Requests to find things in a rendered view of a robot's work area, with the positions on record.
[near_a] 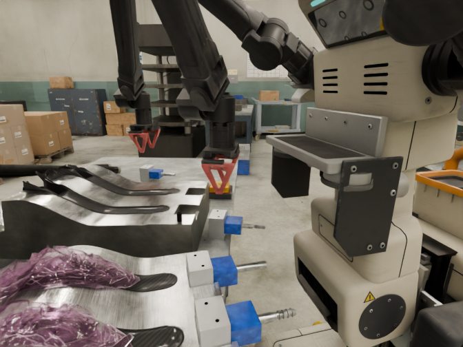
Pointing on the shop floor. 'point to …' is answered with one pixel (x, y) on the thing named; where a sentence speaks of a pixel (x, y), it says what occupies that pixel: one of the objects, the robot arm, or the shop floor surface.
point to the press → (197, 136)
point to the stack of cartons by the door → (118, 120)
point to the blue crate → (243, 167)
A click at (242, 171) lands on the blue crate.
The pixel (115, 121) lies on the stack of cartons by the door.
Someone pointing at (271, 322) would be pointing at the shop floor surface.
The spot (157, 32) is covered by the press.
